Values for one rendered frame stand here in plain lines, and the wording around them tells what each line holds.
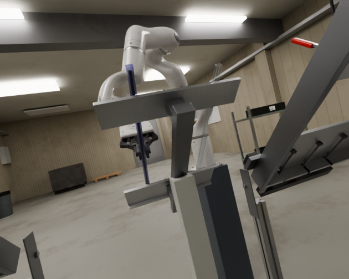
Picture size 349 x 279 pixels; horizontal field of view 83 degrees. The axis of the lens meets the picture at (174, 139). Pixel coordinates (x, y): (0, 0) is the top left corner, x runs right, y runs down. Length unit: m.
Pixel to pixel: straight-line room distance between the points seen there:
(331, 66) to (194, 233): 0.49
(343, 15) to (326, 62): 0.08
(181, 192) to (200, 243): 0.15
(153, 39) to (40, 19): 2.42
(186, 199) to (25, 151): 8.51
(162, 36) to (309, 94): 0.69
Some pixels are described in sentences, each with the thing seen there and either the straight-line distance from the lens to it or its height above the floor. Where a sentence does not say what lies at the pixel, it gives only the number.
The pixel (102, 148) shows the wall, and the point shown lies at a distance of 8.64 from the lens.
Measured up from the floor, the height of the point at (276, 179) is 0.69.
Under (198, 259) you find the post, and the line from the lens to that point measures 0.62.
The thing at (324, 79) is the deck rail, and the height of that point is 0.97.
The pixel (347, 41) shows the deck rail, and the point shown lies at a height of 1.02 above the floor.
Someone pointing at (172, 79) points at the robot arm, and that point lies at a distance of 1.09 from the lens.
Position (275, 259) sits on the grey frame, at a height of 0.44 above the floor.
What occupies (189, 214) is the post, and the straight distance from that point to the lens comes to 0.57.
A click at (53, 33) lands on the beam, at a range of 3.19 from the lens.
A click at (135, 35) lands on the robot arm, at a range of 0.93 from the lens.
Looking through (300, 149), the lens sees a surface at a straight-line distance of 0.78.
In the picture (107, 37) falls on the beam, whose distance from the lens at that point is 3.20.
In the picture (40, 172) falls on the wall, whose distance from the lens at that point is 8.83.
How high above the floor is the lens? 0.92
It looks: 1 degrees down
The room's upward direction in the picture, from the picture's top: 13 degrees counter-clockwise
